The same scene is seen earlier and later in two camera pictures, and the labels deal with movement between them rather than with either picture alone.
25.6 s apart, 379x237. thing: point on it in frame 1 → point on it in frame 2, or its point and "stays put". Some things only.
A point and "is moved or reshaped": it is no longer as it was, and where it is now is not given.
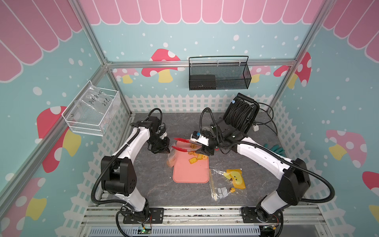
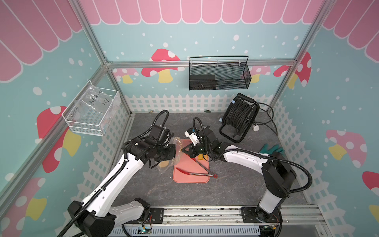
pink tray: (190, 167) stays put
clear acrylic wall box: (93, 110) stays put
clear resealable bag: (171, 155) is moved or reshaped
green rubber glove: (277, 149) stays put
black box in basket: (202, 82) stays put
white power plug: (255, 128) stays put
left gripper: (163, 148) → (171, 154)
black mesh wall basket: (218, 73) stays put
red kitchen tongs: (186, 141) is moved or reshaped
